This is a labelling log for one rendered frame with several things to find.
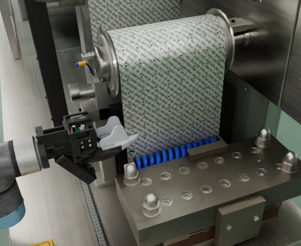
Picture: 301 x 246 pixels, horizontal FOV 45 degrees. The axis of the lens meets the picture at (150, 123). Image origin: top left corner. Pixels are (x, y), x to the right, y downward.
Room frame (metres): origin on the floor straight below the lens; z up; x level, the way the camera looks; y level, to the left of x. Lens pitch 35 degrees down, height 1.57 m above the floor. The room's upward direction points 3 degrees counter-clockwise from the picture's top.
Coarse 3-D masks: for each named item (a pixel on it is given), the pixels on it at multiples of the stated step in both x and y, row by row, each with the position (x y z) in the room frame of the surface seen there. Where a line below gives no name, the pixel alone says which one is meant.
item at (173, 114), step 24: (144, 96) 0.65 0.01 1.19; (168, 96) 0.67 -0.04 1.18; (192, 96) 0.69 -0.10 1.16; (216, 96) 0.71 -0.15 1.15; (144, 120) 0.65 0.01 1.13; (168, 120) 0.67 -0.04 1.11; (192, 120) 0.69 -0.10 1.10; (216, 120) 0.71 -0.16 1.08; (144, 144) 0.65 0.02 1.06; (168, 144) 0.67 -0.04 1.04
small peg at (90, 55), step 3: (93, 51) 0.69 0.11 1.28; (81, 54) 0.68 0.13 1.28; (84, 54) 0.68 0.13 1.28; (87, 54) 0.68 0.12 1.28; (90, 54) 0.68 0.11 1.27; (93, 54) 0.68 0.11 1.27; (81, 57) 0.68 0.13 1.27; (84, 57) 0.67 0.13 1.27; (87, 57) 0.68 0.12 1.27; (90, 57) 0.68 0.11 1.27; (93, 57) 0.68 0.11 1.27
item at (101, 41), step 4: (220, 20) 0.76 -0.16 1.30; (224, 28) 0.74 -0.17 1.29; (224, 32) 0.73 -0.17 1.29; (100, 36) 0.70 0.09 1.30; (100, 40) 0.71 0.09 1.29; (104, 40) 0.68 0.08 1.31; (100, 44) 0.71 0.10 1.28; (104, 44) 0.68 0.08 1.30; (112, 44) 0.67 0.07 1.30; (228, 44) 0.72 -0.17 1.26; (228, 48) 0.72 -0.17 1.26; (108, 52) 0.65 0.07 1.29; (108, 56) 0.65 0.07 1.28; (108, 60) 0.65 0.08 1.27; (116, 60) 0.64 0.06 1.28; (112, 68) 0.64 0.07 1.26; (112, 72) 0.64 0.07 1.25; (112, 76) 0.64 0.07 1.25; (112, 80) 0.64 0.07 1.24; (108, 84) 0.68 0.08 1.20; (112, 84) 0.64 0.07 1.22; (112, 88) 0.65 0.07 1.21
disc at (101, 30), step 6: (102, 30) 0.69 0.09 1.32; (108, 36) 0.66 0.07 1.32; (108, 42) 0.65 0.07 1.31; (108, 48) 0.65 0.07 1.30; (114, 60) 0.63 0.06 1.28; (114, 66) 0.62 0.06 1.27; (114, 72) 0.63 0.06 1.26; (114, 78) 0.63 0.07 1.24; (114, 84) 0.64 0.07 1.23; (108, 90) 0.70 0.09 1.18; (114, 90) 0.64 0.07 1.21; (114, 96) 0.65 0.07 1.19
